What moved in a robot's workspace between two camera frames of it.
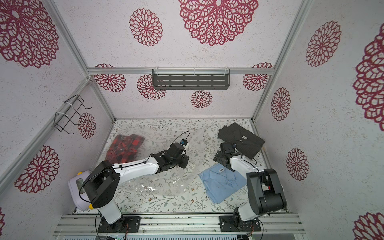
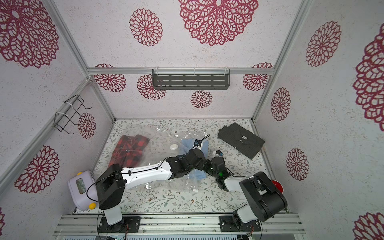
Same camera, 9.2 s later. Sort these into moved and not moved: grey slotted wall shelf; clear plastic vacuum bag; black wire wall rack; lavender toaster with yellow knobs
Moved: clear plastic vacuum bag
Not moved: lavender toaster with yellow knobs; black wire wall rack; grey slotted wall shelf
